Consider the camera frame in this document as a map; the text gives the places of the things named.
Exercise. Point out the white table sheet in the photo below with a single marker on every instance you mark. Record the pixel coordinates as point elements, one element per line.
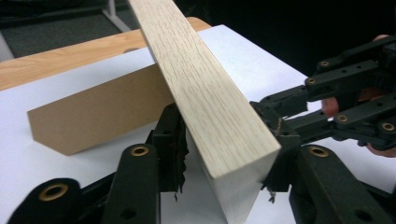
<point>255,56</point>

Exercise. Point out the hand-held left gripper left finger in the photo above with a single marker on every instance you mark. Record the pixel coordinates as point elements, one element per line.
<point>134,189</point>

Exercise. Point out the white metal table frame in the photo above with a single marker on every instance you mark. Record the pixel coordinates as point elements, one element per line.
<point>116,15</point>

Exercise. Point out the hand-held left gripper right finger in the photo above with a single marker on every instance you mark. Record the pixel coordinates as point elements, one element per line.
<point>323,186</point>

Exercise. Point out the light wooden picture frame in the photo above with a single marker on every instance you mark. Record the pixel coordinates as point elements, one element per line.
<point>202,93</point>

